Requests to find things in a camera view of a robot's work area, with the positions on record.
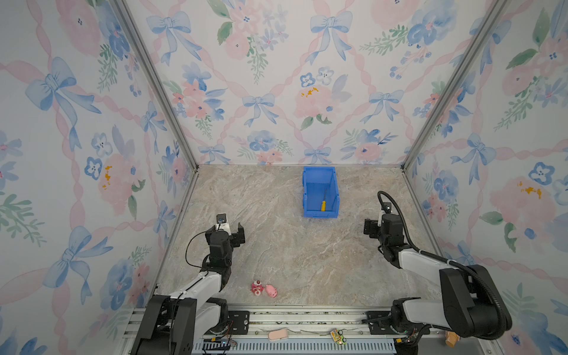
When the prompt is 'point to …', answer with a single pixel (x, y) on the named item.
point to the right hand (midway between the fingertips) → (382, 219)
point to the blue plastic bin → (320, 192)
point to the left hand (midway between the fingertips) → (228, 224)
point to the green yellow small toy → (337, 336)
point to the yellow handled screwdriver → (323, 203)
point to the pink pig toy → (271, 291)
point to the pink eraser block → (278, 334)
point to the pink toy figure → (257, 288)
